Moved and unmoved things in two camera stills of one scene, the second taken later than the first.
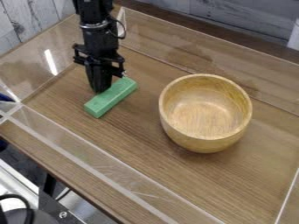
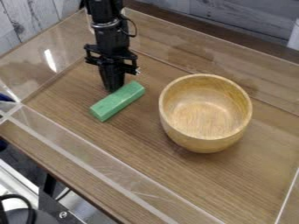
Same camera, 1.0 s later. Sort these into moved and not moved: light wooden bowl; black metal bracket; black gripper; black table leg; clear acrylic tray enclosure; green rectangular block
Moved: black gripper; green rectangular block
Not moved: black metal bracket; clear acrylic tray enclosure; light wooden bowl; black table leg
